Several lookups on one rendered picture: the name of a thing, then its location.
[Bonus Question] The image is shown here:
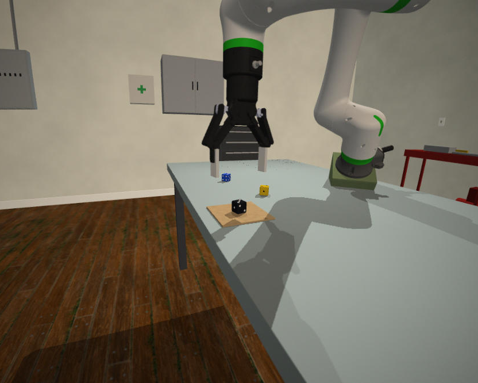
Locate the black die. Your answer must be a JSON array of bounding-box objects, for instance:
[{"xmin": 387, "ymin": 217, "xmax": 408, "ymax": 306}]
[{"xmin": 232, "ymin": 199, "xmax": 246, "ymax": 214}]

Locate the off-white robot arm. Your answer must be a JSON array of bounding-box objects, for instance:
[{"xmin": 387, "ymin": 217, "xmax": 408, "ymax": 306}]
[{"xmin": 219, "ymin": 0, "xmax": 430, "ymax": 178}]

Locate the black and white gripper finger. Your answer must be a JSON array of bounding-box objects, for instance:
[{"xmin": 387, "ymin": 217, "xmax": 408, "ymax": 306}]
[
  {"xmin": 202, "ymin": 104, "xmax": 244, "ymax": 178},
  {"xmin": 247, "ymin": 108, "xmax": 274, "ymax": 172}
]

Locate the yellow die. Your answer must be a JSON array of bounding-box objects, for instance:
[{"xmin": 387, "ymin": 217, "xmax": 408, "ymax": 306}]
[{"xmin": 259, "ymin": 185, "xmax": 269, "ymax": 196}]

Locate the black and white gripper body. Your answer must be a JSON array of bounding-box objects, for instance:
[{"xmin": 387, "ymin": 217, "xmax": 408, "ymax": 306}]
[{"xmin": 226, "ymin": 76, "xmax": 259, "ymax": 125}]

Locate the tan square mat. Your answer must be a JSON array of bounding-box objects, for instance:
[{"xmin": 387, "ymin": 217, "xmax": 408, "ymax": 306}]
[{"xmin": 207, "ymin": 201, "xmax": 275, "ymax": 227}]

